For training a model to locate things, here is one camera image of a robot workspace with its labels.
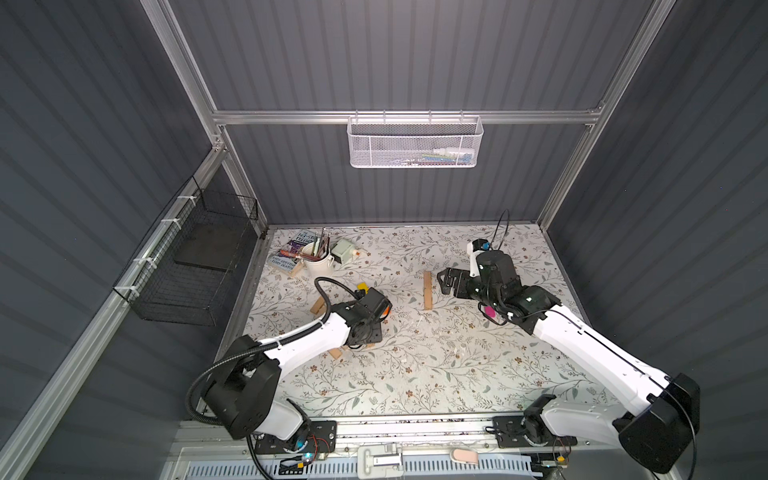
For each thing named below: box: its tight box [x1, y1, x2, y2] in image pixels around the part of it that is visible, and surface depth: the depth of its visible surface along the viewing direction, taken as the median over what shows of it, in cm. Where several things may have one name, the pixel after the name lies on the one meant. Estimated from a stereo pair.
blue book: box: [268, 229, 319, 275], surface depth 111 cm
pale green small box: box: [330, 239, 355, 264], surface depth 110 cm
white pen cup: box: [301, 241, 335, 278], surface depth 104 cm
